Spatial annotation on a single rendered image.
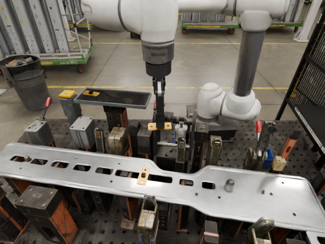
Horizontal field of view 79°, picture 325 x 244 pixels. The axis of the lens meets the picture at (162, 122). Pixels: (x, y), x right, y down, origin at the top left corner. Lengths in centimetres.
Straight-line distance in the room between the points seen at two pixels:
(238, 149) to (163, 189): 80
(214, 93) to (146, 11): 87
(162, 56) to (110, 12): 16
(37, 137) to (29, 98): 230
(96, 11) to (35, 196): 65
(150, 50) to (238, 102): 80
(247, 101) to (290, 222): 66
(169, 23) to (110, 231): 91
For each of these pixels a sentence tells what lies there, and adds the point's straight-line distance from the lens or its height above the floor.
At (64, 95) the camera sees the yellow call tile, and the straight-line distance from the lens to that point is 115.
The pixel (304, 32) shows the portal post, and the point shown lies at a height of 26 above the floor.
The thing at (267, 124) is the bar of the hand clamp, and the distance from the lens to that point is 85.
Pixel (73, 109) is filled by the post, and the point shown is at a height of 108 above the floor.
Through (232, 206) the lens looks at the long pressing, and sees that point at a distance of 80.
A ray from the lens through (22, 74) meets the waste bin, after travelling 323.
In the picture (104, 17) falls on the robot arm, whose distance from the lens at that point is 59.
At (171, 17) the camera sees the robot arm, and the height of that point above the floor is 158.
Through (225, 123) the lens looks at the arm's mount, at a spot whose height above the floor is 82.
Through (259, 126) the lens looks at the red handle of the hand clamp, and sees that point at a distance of 95.
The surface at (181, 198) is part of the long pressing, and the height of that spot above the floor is 100.
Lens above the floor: 167
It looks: 37 degrees down
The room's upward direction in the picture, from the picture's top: straight up
